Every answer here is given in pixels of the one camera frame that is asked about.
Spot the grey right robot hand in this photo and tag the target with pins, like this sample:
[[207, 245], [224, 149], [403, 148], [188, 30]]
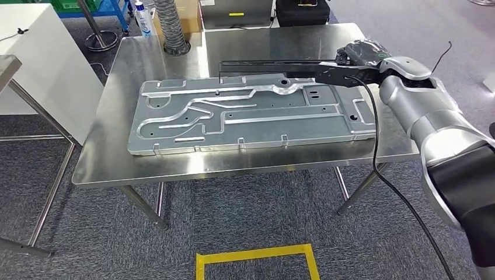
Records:
[[363, 54]]

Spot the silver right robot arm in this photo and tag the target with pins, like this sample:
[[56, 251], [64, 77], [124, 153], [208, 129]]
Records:
[[425, 112]]

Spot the stainless steel workbench table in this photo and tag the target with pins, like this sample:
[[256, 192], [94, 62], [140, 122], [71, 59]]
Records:
[[116, 154]]

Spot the black equipment case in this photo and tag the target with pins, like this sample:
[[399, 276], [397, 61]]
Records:
[[301, 15]]

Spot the white display stand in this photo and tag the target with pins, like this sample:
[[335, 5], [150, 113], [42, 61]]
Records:
[[490, 83]]

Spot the grey equipment case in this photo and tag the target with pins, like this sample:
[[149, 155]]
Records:
[[236, 21]]

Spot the stamped grey metal panel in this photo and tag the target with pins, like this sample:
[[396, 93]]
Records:
[[251, 123]]

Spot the brown cardboard box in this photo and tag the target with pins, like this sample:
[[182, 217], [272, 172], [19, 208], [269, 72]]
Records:
[[191, 17]]

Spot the white plastic bottle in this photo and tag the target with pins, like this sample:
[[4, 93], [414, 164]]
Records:
[[144, 19]]

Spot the chrome stanchion pole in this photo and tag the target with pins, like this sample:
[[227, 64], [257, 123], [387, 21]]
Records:
[[102, 40]]

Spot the yellow floor tape square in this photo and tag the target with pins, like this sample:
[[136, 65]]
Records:
[[201, 266]]

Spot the green plastic crate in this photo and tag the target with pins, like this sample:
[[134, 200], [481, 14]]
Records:
[[73, 4]]

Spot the white cabinet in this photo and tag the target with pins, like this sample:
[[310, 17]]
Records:
[[50, 69]]

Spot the stainless steel side table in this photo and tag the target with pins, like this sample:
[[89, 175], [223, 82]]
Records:
[[7, 67]]

